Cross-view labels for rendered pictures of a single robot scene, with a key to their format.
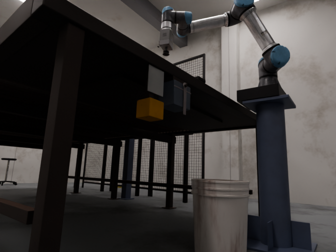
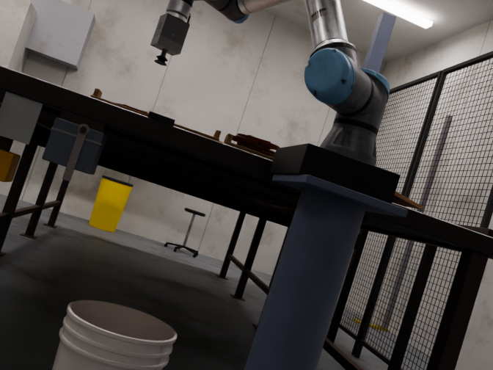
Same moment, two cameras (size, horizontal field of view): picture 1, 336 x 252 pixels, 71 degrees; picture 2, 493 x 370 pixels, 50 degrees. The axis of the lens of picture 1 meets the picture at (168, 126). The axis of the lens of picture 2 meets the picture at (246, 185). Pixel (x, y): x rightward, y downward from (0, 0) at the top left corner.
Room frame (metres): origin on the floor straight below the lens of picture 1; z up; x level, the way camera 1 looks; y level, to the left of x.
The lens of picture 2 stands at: (0.31, -1.35, 0.74)
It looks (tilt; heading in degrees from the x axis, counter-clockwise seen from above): 3 degrees up; 40
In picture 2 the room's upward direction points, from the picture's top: 18 degrees clockwise
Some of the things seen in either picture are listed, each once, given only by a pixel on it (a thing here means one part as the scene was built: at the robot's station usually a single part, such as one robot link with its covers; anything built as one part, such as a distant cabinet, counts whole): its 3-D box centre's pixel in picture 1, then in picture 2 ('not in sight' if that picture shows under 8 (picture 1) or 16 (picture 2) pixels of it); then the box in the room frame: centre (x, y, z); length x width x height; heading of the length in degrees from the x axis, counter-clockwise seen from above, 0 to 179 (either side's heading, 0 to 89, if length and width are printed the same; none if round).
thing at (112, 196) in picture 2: not in sight; (109, 203); (4.37, 4.09, 0.32); 0.40 x 0.40 x 0.64
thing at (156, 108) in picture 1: (151, 92); (6, 136); (0.98, 0.08, 0.74); 0.09 x 0.08 x 0.24; 140
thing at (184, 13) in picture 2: (167, 28); (179, 11); (1.35, 0.03, 1.30); 0.08 x 0.08 x 0.05
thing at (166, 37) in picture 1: (165, 39); (169, 34); (1.36, 0.04, 1.22); 0.10 x 0.09 x 0.16; 72
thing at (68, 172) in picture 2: (175, 97); (75, 148); (1.12, -0.03, 0.77); 0.14 x 0.11 x 0.18; 140
